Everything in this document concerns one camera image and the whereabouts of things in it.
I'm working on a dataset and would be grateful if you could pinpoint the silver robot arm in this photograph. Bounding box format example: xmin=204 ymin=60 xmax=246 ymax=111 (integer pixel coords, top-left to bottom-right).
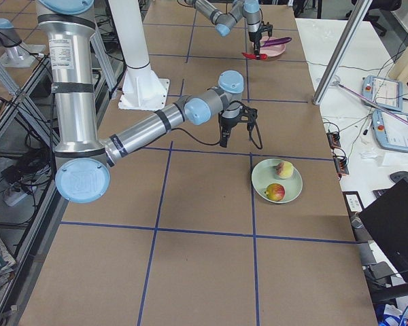
xmin=184 ymin=0 xmax=265 ymax=56
xmin=36 ymin=1 xmax=244 ymax=203

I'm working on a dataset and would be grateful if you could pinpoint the aluminium frame post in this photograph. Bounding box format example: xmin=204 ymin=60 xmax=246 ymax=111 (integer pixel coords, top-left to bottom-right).
xmin=312 ymin=0 xmax=372 ymax=105

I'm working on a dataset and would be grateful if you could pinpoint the white power strip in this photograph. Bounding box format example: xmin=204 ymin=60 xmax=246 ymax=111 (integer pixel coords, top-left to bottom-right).
xmin=3 ymin=186 xmax=36 ymax=207

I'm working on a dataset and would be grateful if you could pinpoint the orange circuit board upper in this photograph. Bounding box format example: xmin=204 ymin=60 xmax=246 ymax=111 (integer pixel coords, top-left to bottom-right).
xmin=326 ymin=132 xmax=341 ymax=149

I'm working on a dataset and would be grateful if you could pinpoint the purple rod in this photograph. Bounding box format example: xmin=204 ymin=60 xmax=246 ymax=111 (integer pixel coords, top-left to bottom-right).
xmin=332 ymin=80 xmax=408 ymax=134

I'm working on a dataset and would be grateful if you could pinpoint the white column with base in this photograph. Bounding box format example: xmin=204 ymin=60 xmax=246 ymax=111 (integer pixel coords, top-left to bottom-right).
xmin=109 ymin=0 xmax=170 ymax=111

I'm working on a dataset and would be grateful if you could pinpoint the red apple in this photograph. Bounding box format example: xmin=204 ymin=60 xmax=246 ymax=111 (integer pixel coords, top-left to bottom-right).
xmin=265 ymin=183 xmax=286 ymax=202

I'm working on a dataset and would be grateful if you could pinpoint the purple eggplant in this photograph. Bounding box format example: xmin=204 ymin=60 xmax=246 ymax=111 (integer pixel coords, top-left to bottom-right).
xmin=261 ymin=37 xmax=292 ymax=48

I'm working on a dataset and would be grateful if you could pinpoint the orange circuit board lower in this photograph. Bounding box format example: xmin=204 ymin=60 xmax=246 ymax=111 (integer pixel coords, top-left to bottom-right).
xmin=333 ymin=154 xmax=350 ymax=178

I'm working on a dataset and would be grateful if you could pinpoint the orange circuit board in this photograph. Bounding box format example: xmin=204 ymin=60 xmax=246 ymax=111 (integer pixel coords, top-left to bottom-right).
xmin=333 ymin=154 xmax=350 ymax=178
xmin=326 ymin=132 xmax=341 ymax=149

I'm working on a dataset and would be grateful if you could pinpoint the pink plate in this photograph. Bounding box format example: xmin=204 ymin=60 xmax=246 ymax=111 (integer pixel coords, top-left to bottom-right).
xmin=260 ymin=37 xmax=286 ymax=58

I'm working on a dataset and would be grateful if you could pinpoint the light green plate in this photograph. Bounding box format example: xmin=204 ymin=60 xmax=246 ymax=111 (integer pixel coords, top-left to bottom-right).
xmin=251 ymin=159 xmax=303 ymax=204

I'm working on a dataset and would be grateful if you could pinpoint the upper teach pendant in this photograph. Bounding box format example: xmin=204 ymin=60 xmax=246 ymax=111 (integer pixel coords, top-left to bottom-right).
xmin=362 ymin=75 xmax=403 ymax=112

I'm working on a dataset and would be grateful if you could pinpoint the black monitor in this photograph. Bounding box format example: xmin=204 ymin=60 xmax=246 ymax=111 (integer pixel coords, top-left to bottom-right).
xmin=359 ymin=179 xmax=408 ymax=282

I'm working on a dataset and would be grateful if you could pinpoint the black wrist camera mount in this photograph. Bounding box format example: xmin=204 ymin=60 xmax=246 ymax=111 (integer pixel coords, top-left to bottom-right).
xmin=240 ymin=105 xmax=258 ymax=124

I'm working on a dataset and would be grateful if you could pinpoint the black camera cable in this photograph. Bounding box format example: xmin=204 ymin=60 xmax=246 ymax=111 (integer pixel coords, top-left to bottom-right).
xmin=171 ymin=105 xmax=263 ymax=150

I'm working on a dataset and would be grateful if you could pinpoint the white label card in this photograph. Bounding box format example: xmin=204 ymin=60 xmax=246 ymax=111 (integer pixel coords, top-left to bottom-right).
xmin=343 ymin=191 xmax=364 ymax=215

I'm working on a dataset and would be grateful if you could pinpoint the yellow pink peach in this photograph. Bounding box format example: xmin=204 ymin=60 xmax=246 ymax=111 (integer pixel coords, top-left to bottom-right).
xmin=275 ymin=161 xmax=294 ymax=179

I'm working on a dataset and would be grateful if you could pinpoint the red chili pepper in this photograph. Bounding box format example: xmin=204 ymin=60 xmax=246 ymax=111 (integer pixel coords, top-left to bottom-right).
xmin=241 ymin=52 xmax=268 ymax=60

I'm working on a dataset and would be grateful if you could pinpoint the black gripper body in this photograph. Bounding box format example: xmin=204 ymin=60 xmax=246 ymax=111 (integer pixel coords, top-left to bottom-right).
xmin=218 ymin=109 xmax=241 ymax=135
xmin=248 ymin=30 xmax=262 ymax=51

